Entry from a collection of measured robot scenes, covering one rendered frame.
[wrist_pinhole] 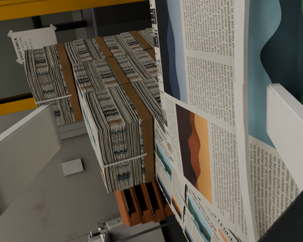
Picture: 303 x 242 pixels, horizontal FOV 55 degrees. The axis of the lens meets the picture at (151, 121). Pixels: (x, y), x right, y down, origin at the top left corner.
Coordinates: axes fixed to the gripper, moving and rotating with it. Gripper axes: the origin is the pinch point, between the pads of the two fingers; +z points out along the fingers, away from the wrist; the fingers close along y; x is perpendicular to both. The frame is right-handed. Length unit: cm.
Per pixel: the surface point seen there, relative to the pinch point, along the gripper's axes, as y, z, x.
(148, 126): -18, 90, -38
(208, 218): 3, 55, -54
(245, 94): 5.5, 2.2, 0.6
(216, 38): 4.3, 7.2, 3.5
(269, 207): 7.0, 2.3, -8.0
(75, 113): -68, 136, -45
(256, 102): 6.3, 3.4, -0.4
